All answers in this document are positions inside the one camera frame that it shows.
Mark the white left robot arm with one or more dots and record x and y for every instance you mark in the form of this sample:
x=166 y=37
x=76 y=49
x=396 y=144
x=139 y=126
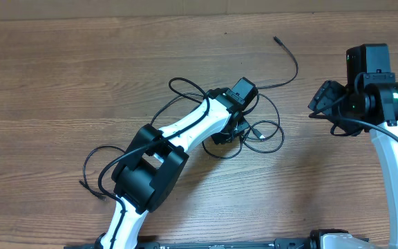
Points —
x=146 y=173

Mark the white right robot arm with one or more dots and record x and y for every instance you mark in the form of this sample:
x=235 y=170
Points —
x=369 y=103

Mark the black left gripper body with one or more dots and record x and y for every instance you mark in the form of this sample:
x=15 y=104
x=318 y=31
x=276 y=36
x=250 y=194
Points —
x=230 y=133

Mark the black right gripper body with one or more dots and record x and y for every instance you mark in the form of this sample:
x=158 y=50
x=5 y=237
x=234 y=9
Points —
x=330 y=101

